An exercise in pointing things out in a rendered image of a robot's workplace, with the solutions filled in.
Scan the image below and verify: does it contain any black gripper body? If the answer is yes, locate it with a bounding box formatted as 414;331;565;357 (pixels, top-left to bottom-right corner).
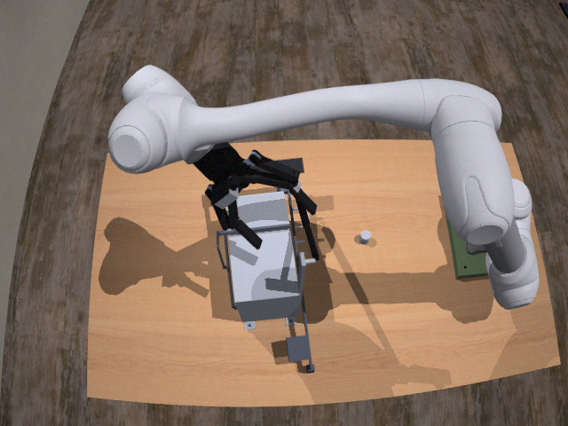
193;142;252;193

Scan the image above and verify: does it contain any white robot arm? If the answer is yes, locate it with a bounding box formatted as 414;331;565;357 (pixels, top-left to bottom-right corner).
107;65;540;310

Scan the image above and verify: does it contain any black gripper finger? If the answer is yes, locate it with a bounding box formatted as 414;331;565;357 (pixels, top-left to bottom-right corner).
235;150;317;216
205;184;263;249

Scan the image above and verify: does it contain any grey cylinder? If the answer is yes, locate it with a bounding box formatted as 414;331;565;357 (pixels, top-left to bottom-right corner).
359;230;371;245

